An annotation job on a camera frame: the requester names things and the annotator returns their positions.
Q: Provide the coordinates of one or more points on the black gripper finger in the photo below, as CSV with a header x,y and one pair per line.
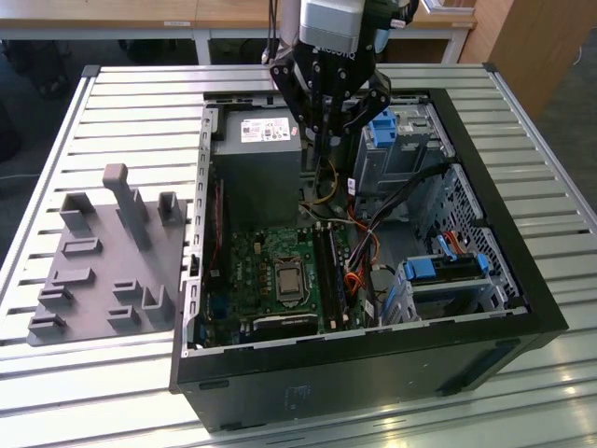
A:
x,y
296,93
361,112

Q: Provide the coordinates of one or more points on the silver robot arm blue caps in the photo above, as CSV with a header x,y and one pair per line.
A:
x,y
289,18

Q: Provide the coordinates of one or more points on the RAM slot white clips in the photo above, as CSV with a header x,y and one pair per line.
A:
x,y
327,280

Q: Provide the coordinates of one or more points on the blue disk carrier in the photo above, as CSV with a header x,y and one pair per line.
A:
x,y
382,130
417,270

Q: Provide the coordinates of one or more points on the metal disk bay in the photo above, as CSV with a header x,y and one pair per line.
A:
x,y
387,163
406,303

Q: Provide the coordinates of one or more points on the grey power supply unit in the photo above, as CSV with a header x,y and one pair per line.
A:
x,y
256,186

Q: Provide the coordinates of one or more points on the black case fan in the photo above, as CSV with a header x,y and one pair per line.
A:
x,y
219,210

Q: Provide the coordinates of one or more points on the metal locking lever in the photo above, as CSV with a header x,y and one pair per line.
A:
x,y
305,284

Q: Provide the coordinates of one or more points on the silver CPU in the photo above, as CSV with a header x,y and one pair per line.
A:
x,y
289,282

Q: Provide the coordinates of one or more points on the wooden cabinet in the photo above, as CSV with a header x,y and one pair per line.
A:
x,y
536,46

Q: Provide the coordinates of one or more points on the green motherboard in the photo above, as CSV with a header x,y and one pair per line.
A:
x,y
252,280

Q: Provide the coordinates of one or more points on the black CPU socket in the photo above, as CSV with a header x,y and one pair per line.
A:
x,y
275,301

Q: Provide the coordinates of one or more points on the black graphics card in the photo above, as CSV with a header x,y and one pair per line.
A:
x,y
284,324

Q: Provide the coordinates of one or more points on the grey parts rack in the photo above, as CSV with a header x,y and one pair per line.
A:
x,y
116,280

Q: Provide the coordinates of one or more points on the black chair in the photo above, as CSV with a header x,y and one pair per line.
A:
x,y
28,70

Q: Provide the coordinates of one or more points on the black PC case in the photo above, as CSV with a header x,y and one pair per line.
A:
x,y
326,387

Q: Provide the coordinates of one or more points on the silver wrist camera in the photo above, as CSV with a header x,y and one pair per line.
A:
x,y
331,23

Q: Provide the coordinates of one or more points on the black rail clip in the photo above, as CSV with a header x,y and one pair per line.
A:
x,y
194,265

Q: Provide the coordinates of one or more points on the wooden desk white frame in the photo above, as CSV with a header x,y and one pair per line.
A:
x,y
93,11

